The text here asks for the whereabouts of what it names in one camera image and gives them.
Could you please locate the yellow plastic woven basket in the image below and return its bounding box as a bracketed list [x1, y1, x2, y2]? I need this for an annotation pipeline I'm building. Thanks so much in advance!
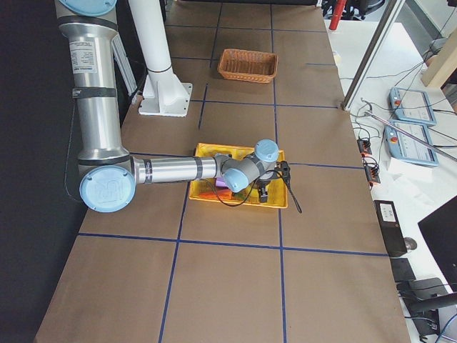
[189, 139, 290, 209]

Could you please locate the toy carrot with green leaves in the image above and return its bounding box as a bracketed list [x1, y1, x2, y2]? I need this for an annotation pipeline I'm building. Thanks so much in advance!
[197, 189, 246, 202]

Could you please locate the red cylinder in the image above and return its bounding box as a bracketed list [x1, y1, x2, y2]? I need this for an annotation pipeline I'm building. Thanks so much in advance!
[329, 0, 347, 31]

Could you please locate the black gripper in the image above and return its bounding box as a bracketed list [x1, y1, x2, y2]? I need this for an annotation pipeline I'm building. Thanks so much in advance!
[255, 178, 272, 203]

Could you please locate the brown wicker basket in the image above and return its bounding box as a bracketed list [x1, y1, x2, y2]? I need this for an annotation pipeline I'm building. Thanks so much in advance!
[217, 49, 278, 84]

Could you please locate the black orange power strip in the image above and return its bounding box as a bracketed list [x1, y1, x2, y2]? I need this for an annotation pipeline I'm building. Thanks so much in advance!
[357, 138, 381, 187]

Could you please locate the upper blue teach pendant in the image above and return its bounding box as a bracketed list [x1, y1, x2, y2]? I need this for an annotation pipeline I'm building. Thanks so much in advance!
[389, 87, 437, 126]

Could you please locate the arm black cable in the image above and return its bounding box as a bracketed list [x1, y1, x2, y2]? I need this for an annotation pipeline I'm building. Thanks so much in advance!
[200, 161, 303, 214]

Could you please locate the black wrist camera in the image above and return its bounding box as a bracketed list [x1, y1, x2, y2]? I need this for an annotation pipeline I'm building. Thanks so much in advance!
[276, 161, 290, 179]

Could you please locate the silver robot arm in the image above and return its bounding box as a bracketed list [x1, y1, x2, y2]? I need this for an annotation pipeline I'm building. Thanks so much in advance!
[55, 1, 280, 213]

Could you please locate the purple foam cube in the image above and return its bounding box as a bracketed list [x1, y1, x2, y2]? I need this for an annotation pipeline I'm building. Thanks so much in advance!
[215, 177, 229, 189]

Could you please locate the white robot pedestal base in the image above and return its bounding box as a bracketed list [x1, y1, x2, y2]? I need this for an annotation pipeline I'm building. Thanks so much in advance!
[129, 0, 193, 117]

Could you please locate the aluminium frame post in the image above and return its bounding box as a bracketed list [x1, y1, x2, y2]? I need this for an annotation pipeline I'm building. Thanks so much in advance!
[341, 0, 406, 111]

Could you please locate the blue teach pendant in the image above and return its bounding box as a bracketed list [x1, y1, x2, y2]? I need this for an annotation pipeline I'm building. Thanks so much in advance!
[385, 120, 438, 167]
[389, 87, 437, 126]

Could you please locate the lower blue teach pendant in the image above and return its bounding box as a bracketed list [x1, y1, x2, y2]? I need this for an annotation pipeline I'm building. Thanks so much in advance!
[385, 120, 438, 167]

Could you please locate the thin metal rod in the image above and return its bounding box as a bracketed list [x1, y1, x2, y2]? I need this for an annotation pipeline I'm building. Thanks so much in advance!
[361, 98, 456, 162]

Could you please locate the black computer monitor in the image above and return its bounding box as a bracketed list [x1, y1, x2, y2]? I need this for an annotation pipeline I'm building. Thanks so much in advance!
[418, 199, 457, 291]

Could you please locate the black box with label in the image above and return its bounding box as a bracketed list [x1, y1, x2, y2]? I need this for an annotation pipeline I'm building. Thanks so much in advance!
[373, 200, 407, 257]

